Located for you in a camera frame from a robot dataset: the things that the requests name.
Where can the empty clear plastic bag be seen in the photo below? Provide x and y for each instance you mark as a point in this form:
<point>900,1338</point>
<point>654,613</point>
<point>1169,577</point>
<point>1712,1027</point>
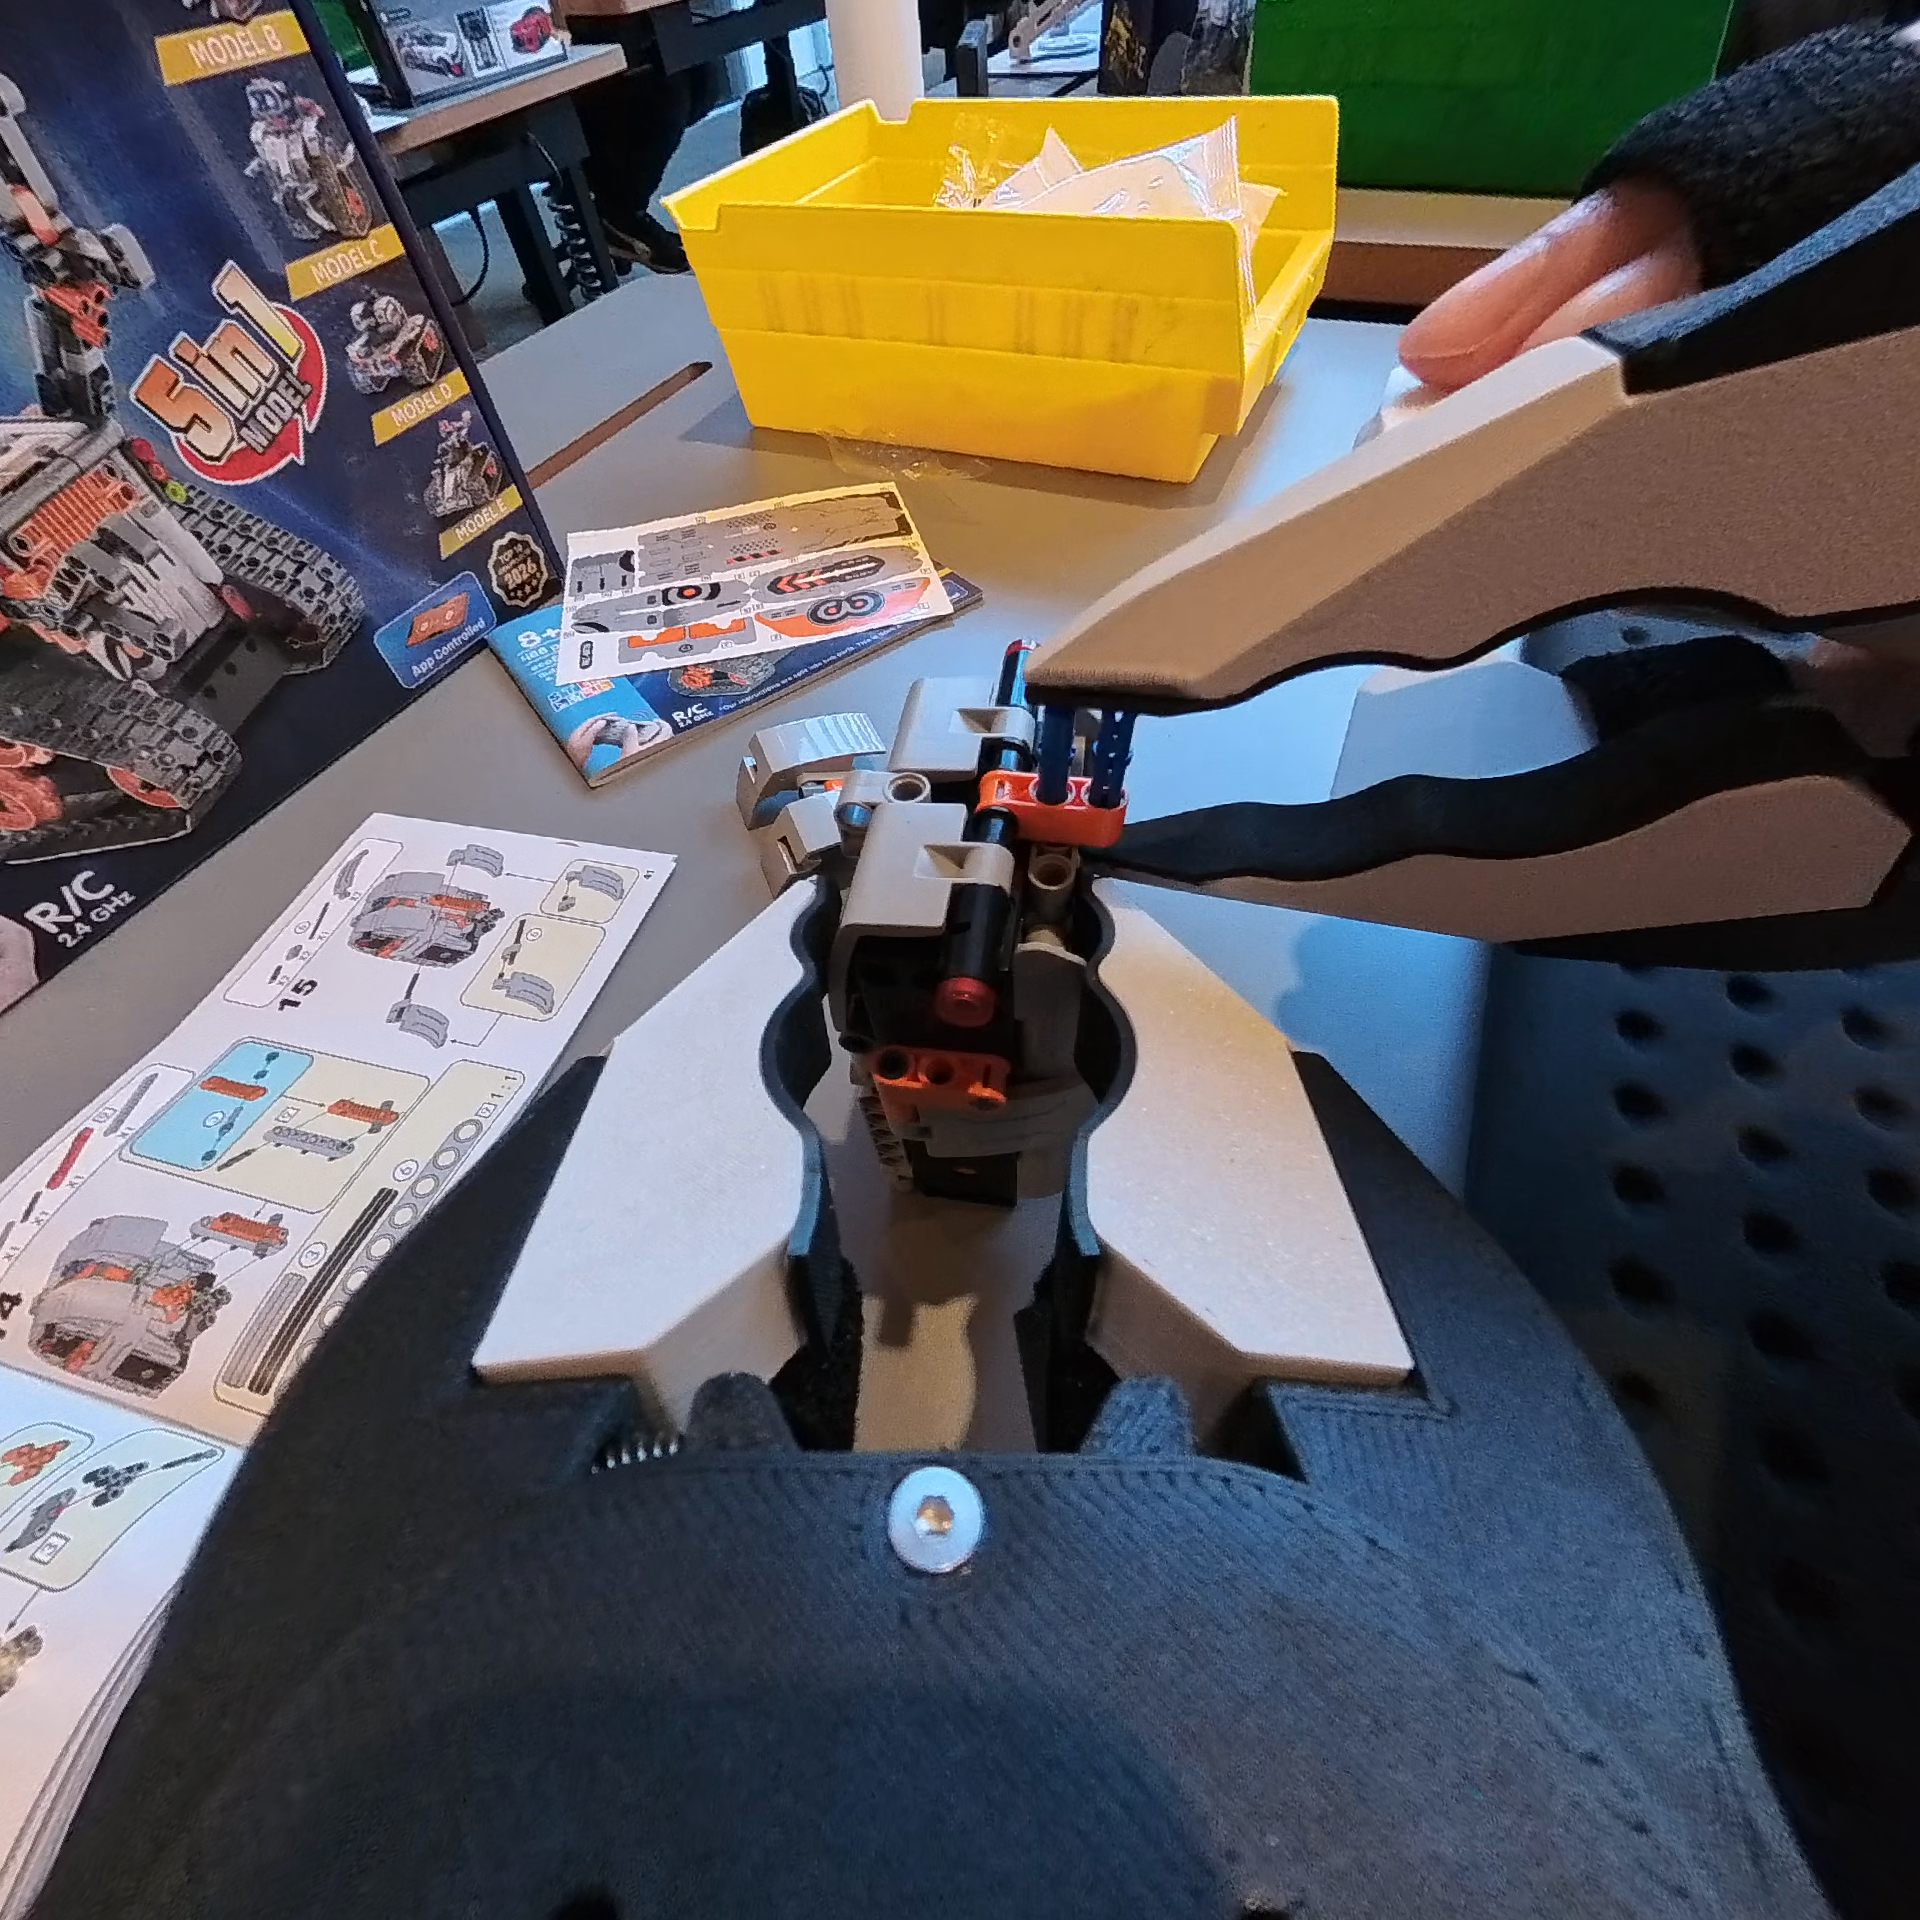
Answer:
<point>900,458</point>

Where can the blue toy robot kit box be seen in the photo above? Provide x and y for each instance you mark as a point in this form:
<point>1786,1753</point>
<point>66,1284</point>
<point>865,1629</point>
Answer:
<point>224,524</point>

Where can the person's right hand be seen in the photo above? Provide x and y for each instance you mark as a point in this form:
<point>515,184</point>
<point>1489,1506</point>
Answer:
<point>1561,285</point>

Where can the grey desk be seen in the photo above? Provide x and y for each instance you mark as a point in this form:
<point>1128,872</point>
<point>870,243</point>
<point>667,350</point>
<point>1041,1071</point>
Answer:
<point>1201,533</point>

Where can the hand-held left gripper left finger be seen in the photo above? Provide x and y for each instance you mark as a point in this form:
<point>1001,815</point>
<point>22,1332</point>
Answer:
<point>645,1201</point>

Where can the white instruction booklet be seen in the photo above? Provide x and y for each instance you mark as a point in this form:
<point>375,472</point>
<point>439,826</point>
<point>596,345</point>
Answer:
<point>375,1051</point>

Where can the grey building block model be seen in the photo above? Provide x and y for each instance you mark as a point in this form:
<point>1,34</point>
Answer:
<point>914,884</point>

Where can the wooden table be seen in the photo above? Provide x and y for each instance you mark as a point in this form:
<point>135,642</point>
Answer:
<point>1440,249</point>

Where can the green plastic bin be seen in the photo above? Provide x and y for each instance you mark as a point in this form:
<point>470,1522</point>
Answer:
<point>1485,90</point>

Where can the white paper roll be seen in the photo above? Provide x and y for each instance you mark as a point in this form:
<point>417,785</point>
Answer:
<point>872,53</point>

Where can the clear plastic bags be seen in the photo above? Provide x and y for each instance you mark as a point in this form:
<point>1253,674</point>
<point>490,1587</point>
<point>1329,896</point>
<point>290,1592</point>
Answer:
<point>1110,181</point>

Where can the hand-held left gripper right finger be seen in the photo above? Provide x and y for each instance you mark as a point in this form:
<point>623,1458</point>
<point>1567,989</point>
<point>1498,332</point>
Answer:
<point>1244,1201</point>

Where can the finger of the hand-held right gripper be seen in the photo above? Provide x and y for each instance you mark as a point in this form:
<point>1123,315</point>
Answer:
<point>1501,524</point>
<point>1574,854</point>

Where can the grey orange sticker sheet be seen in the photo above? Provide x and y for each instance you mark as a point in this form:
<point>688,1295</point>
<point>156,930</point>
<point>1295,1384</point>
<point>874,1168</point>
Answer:
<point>751,584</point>

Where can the yellow plastic bin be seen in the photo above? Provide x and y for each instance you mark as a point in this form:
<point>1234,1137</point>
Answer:
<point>975,345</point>

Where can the blue manual booklet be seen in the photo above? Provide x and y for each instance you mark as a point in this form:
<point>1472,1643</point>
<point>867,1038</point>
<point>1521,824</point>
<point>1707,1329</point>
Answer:
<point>675,734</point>

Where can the toy car box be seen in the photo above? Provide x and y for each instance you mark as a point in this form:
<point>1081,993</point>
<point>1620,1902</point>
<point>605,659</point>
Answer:
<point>465,44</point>

